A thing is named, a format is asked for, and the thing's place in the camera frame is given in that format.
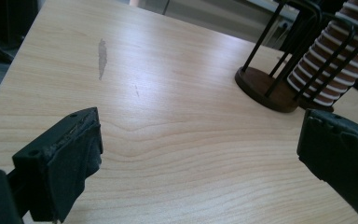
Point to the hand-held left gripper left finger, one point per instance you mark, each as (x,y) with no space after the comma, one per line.
(59,155)

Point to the stack of brown paper cups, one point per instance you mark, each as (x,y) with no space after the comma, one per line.
(320,62)

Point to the dark office chair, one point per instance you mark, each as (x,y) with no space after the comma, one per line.
(3,25)

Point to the beige desk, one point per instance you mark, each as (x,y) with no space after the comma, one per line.
(205,15)

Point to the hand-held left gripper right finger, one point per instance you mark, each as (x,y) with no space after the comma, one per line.
(338,149)

